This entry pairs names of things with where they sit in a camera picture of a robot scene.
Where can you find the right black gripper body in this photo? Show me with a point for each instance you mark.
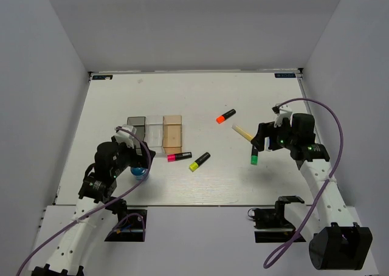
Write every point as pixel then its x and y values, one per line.
pixel 281 137

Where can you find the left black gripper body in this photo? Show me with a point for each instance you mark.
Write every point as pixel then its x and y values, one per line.
pixel 127 157

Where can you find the green cap highlighter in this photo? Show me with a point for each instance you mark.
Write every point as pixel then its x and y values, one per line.
pixel 254 156

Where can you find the pastel yellow marker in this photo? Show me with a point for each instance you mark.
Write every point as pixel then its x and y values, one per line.
pixel 242 132

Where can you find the orange cap highlighter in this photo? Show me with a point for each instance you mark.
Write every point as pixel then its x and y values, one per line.
pixel 225 116

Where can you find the pink cap highlighter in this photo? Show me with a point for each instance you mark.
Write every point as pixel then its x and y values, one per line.
pixel 179 156

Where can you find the yellow cap highlighter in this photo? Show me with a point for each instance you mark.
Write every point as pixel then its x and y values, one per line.
pixel 199 161

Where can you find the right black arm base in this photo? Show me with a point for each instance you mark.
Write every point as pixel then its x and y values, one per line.
pixel 271 226

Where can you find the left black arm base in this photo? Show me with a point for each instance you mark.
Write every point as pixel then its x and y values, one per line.
pixel 131 223

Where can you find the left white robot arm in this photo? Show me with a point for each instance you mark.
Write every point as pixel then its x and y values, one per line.
pixel 95 200

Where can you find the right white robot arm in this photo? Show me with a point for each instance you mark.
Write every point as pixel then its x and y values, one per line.
pixel 336 240

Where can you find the dark grey plastic container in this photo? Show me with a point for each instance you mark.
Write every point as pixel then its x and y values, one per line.
pixel 138 123

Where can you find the clear plastic container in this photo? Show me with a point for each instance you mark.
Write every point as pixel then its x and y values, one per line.
pixel 154 134

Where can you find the right corner label sticker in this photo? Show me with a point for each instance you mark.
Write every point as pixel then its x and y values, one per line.
pixel 284 75

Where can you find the corner label sticker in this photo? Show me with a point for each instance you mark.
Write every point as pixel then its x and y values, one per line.
pixel 284 75
pixel 102 77

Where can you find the tan plastic container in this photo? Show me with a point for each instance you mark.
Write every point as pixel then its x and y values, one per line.
pixel 172 128

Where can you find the left corner label sticker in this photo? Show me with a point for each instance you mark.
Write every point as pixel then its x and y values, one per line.
pixel 102 77

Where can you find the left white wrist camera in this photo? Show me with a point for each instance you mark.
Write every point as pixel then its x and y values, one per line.
pixel 125 134

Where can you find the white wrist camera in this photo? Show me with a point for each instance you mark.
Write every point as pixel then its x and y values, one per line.
pixel 281 112
pixel 125 134

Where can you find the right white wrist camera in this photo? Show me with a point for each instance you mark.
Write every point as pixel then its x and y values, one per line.
pixel 281 112

